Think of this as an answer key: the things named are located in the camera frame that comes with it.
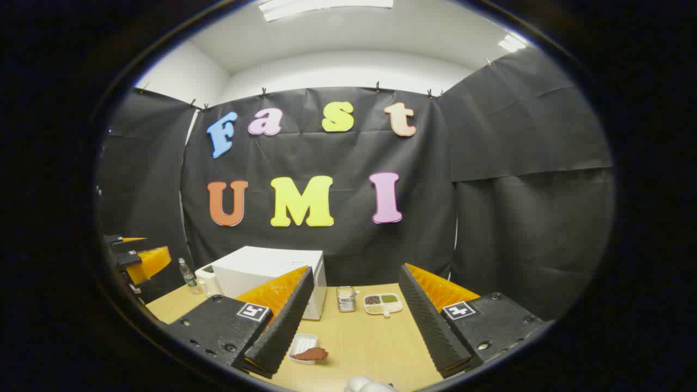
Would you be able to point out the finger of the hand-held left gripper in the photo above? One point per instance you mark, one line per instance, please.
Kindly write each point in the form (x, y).
(117, 242)
(152, 262)

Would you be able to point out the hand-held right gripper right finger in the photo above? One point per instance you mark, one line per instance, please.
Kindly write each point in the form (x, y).
(430, 326)

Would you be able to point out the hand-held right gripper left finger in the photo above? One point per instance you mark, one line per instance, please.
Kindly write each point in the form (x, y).
(283, 326)

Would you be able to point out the brown meat strip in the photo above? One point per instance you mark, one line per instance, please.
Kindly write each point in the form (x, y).
(311, 354)

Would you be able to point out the white microwave oven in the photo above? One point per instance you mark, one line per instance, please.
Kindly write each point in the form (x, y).
(261, 267)

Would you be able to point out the small white rectangular dish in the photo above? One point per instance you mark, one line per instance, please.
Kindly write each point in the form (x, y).
(303, 342)

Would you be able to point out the clear plastic water bottle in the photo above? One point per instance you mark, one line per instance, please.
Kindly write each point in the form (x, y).
(188, 277)

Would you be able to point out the white divided grain dish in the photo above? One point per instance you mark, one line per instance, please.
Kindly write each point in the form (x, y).
(383, 305)

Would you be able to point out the white toaster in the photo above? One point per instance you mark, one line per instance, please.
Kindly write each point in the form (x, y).
(207, 280)

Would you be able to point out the pale rounded object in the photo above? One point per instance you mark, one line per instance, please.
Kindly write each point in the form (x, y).
(367, 385)

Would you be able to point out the black backdrop cloth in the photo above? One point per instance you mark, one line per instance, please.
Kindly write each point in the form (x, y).
(326, 158)

